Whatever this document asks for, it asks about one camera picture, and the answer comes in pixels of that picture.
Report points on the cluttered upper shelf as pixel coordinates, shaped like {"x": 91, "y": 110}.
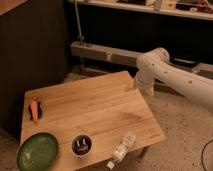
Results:
{"x": 164, "y": 7}

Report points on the vertical metal pole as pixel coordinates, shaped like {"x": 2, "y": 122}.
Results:
{"x": 81, "y": 38}

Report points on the long grey metal case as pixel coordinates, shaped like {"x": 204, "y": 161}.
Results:
{"x": 129, "y": 58}

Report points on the black case handle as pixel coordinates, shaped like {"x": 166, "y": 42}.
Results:
{"x": 184, "y": 63}

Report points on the green round plate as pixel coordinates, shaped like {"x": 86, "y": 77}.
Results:
{"x": 38, "y": 152}

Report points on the dark cabinet at left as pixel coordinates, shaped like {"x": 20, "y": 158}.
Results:
{"x": 33, "y": 54}

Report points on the clear plastic bottle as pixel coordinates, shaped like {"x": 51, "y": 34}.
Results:
{"x": 121, "y": 149}

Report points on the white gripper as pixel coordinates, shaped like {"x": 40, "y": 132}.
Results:
{"x": 145, "y": 89}

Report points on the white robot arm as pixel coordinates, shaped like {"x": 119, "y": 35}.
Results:
{"x": 154, "y": 65}

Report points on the wooden low table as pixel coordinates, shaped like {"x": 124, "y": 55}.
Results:
{"x": 104, "y": 107}

